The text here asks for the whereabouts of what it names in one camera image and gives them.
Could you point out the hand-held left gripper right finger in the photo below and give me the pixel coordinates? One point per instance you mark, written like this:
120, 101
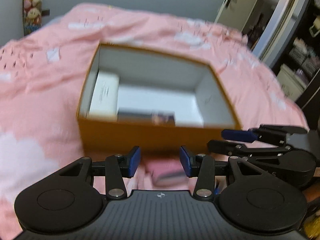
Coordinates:
186, 161

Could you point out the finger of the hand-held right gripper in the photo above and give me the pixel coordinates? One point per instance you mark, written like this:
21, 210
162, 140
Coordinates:
237, 135
225, 148

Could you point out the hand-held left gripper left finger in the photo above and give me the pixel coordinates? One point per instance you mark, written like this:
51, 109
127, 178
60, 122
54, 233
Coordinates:
132, 161

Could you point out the pink card holder wallet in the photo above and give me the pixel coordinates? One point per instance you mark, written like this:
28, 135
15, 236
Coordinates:
165, 171

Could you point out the orange cardboard box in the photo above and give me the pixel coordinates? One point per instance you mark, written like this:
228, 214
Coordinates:
150, 137

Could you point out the grey square box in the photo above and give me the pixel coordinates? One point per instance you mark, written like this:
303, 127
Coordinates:
135, 116

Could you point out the white glasses case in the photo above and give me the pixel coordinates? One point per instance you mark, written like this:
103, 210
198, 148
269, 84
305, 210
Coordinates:
105, 95

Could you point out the person's right forearm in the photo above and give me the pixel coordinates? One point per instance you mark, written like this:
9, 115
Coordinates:
312, 195

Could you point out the white storage bin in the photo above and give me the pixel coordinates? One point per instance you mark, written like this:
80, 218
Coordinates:
290, 81

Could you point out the checked storage basket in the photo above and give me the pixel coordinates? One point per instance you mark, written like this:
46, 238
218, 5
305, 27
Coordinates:
298, 56
311, 66

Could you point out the pink printed blanket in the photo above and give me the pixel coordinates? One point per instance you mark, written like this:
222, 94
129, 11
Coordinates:
37, 92

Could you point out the white door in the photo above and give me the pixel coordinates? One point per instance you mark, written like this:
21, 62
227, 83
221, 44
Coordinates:
232, 17

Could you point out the white hanging bag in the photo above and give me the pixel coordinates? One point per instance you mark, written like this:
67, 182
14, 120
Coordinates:
315, 27

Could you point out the black shelf unit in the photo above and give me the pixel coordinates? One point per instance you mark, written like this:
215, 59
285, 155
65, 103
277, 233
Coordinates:
300, 17

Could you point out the clear tube of plush toys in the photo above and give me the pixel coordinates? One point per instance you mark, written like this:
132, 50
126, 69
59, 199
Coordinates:
32, 5

